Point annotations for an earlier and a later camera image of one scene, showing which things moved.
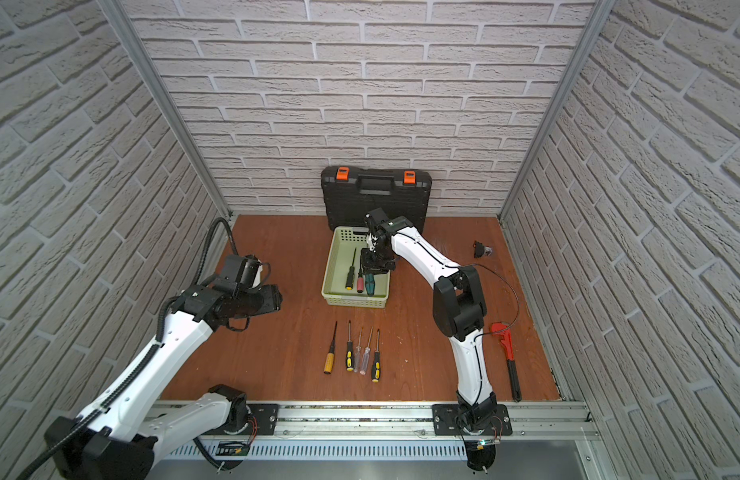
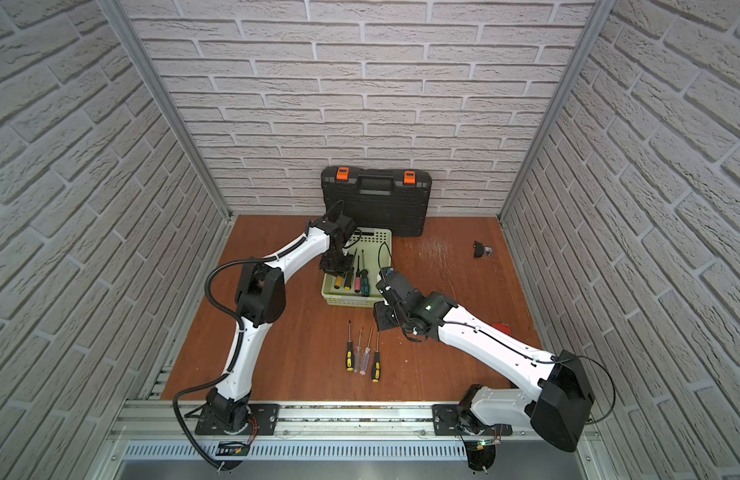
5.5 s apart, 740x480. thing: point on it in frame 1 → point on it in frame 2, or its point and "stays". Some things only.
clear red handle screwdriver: (366, 355) stays
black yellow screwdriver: (376, 373) stays
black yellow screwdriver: (350, 361) stays
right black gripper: (371, 267) → (382, 316)
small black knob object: (480, 250) stays
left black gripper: (275, 301) → (335, 272)
